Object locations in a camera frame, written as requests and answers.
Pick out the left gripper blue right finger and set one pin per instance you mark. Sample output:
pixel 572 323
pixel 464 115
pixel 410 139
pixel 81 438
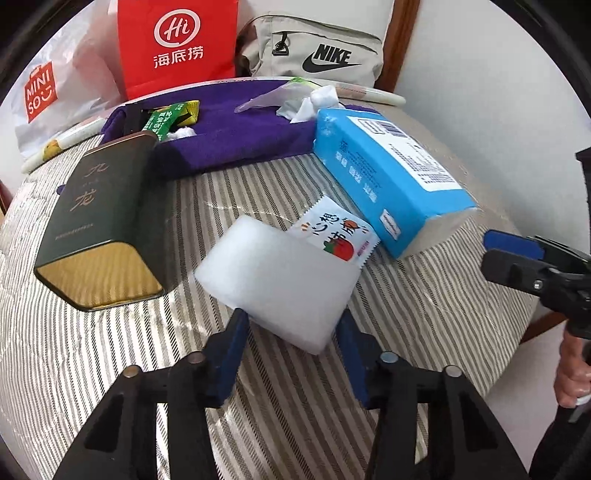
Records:
pixel 360 354

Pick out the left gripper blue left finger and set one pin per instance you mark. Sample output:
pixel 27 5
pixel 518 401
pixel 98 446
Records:
pixel 223 352

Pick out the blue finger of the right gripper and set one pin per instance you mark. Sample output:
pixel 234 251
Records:
pixel 514 244
pixel 514 271

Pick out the green wet wipe sachet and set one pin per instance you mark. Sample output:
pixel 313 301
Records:
pixel 161 120

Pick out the yellow mesh pouch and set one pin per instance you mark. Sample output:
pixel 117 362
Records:
pixel 188 117

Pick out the person's right hand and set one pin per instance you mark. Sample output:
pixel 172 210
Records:
pixel 572 379

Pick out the striped mattress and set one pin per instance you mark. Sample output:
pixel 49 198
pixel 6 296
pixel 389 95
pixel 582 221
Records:
pixel 292 415

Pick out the white foam block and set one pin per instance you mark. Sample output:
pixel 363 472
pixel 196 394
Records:
pixel 287 286

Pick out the blue tissue pack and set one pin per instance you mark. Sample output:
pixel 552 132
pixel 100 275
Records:
pixel 411 200

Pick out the white persimmon wipe sachet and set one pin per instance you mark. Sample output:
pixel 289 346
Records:
pixel 331 228

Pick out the dark green tea box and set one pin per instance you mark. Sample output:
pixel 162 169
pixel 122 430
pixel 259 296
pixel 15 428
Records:
pixel 104 244

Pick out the white rolled mat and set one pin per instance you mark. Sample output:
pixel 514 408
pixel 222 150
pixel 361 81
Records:
pixel 94 124

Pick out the purple towel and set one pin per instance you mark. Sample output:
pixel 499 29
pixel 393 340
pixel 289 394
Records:
pixel 223 138

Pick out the white glove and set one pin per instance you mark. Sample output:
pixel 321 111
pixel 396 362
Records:
pixel 304 110

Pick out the beige Nike bag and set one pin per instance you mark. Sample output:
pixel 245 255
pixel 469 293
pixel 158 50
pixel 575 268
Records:
pixel 282 45

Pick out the white Miniso plastic bag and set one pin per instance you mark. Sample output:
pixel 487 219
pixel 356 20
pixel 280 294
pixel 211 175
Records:
pixel 75 75

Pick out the red paper bag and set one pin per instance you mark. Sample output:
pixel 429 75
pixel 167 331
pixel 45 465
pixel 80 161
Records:
pixel 165 44

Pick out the brown wooden door frame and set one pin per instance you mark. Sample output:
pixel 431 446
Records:
pixel 397 41

